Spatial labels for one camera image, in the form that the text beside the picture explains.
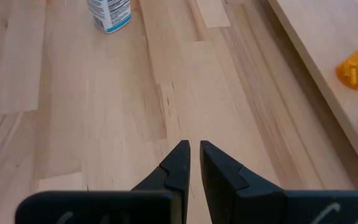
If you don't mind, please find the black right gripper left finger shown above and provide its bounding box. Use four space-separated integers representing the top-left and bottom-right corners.
14 139 191 224

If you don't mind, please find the wooden shelf board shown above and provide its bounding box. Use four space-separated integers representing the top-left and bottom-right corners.
267 0 358 187

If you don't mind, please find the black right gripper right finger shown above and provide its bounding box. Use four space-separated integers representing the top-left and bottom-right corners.
199 139 358 224

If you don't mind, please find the white medicine bottle blue label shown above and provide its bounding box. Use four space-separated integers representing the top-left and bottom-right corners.
86 0 132 34

